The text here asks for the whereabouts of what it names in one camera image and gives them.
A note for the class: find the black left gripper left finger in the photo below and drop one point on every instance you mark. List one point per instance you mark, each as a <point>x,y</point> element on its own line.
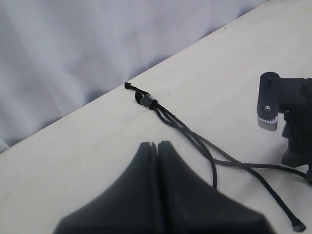
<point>126,207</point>

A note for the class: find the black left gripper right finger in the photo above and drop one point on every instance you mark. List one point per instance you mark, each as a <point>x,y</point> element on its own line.
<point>192,206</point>

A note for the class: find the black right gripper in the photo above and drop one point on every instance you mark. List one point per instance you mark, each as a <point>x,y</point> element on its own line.
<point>293,98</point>

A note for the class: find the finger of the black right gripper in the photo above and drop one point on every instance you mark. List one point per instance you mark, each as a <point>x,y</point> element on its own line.
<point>308,176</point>

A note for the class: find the clear adhesive tape strip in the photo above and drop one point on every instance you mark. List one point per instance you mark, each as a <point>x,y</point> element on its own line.
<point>137,110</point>

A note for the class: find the white fabric backdrop curtain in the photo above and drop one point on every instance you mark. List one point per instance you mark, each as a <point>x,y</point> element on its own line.
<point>58,55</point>

